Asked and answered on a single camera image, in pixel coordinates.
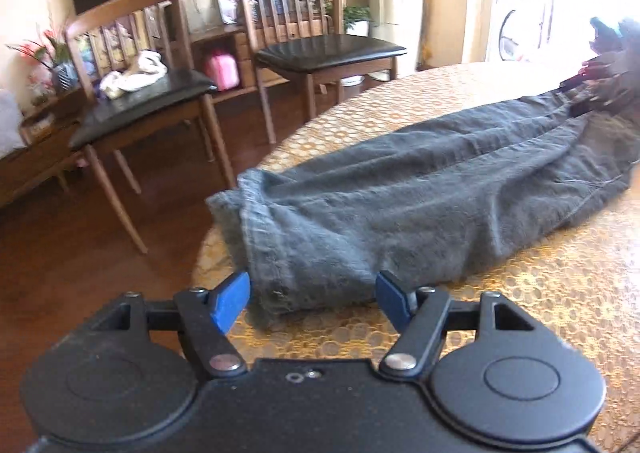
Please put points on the wooden sideboard shelf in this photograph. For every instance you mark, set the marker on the wooden sideboard shelf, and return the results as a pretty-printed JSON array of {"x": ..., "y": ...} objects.
[{"x": 46, "y": 128}]

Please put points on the dark grey denim jeans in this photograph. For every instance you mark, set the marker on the dark grey denim jeans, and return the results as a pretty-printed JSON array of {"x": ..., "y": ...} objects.
[{"x": 432, "y": 202}]

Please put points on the potted green plant white pot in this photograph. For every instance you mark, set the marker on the potted green plant white pot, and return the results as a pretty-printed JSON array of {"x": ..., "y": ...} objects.
[{"x": 357, "y": 20}]

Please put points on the white cloth on chair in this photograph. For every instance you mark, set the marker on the white cloth on chair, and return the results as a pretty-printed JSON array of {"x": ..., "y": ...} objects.
[{"x": 146, "y": 68}]

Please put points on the pink container on shelf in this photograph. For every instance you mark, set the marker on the pink container on shelf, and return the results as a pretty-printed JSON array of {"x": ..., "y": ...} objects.
[{"x": 221, "y": 68}]

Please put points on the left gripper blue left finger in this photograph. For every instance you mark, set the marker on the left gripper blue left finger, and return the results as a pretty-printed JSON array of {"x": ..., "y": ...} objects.
[{"x": 206, "y": 316}]

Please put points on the left wooden chair black seat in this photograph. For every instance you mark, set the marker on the left wooden chair black seat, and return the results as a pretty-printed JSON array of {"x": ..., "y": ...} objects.
[{"x": 108, "y": 38}]

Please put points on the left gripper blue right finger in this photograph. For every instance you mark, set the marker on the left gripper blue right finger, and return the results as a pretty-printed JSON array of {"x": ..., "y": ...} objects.
[{"x": 419, "y": 317}]

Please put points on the wooden chair black seat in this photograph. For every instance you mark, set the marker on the wooden chair black seat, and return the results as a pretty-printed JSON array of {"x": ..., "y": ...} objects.
[
  {"x": 303, "y": 41},
  {"x": 108, "y": 38}
]

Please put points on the red flower bouquet vase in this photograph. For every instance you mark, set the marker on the red flower bouquet vase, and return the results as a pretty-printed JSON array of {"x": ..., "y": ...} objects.
[{"x": 53, "y": 53}]

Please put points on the right wooden chair black seat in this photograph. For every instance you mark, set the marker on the right wooden chair black seat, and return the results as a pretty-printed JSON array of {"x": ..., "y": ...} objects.
[{"x": 303, "y": 41}]

